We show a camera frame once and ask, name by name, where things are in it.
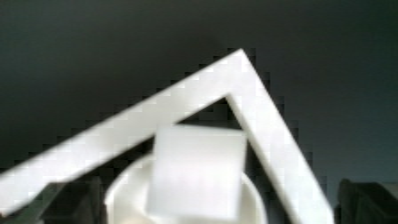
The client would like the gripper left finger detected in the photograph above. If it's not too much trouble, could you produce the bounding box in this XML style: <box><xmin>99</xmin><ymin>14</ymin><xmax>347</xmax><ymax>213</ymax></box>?
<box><xmin>33</xmin><ymin>176</ymin><xmax>106</xmax><ymax>224</ymax></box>

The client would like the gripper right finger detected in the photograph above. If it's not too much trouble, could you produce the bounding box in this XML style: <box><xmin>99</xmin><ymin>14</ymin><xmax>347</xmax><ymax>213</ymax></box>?
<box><xmin>333</xmin><ymin>179</ymin><xmax>398</xmax><ymax>224</ymax></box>

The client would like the white stool leg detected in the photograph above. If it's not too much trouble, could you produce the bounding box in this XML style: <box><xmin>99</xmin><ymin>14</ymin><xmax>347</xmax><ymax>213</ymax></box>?
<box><xmin>145</xmin><ymin>125</ymin><xmax>246</xmax><ymax>221</ymax></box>

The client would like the white U-shaped fence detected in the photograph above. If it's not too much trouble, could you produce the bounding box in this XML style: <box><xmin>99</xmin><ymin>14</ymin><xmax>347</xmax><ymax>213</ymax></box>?
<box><xmin>0</xmin><ymin>51</ymin><xmax>333</xmax><ymax>224</ymax></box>

